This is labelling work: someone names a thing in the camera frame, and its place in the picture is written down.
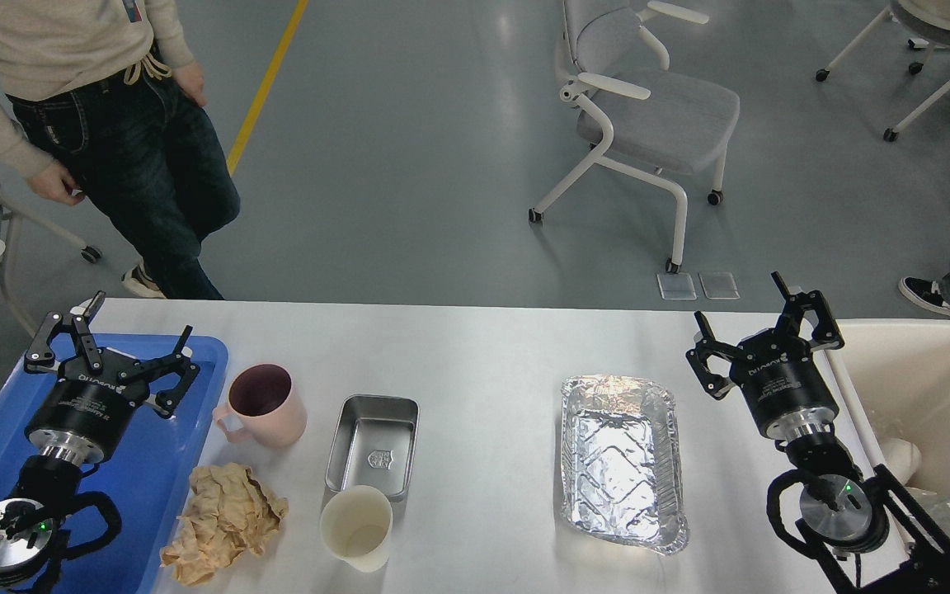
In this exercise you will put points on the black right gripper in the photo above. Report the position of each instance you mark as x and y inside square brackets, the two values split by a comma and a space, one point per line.
[784, 384]

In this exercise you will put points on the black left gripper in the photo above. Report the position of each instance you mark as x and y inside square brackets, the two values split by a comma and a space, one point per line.
[98, 391]

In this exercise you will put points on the pink ribbed mug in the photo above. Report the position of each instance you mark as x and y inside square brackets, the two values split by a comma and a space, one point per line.
[262, 405]

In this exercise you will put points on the small stainless steel tray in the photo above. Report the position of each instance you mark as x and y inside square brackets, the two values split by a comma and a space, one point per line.
[373, 445]

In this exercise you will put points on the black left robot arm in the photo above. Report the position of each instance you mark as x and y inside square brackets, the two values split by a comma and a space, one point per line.
[46, 520]

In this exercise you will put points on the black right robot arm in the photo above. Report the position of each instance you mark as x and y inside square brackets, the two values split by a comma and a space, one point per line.
[823, 507]

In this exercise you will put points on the right floor outlet plate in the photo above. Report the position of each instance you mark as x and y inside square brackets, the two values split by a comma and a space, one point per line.
[719, 285]

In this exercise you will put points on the floor outlet plate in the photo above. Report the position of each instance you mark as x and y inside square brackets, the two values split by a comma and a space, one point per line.
[719, 285]
[676, 286]

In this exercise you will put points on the blue plastic tray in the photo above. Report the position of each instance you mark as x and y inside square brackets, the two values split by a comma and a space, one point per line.
[147, 477]

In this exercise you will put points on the left floor outlet plate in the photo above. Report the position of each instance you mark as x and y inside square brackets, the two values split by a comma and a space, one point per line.
[676, 286]

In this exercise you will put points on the white cup in bin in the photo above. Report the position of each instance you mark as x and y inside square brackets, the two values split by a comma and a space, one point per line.
[901, 457]

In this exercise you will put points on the cream plastic bin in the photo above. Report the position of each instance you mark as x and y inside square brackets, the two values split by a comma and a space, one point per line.
[899, 371]

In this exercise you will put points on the aluminium foil tray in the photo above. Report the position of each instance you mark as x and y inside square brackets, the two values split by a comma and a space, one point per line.
[621, 462]

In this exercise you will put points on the crumpled brown paper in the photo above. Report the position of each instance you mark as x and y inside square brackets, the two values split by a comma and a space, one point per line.
[230, 512]

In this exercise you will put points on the person in beige sweater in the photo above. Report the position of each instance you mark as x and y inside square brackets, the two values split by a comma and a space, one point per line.
[108, 105]

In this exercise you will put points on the grey white office chair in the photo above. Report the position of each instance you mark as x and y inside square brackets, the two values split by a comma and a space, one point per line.
[639, 117]

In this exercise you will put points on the cream paper cup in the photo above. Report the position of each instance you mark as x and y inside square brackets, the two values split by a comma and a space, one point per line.
[356, 526]

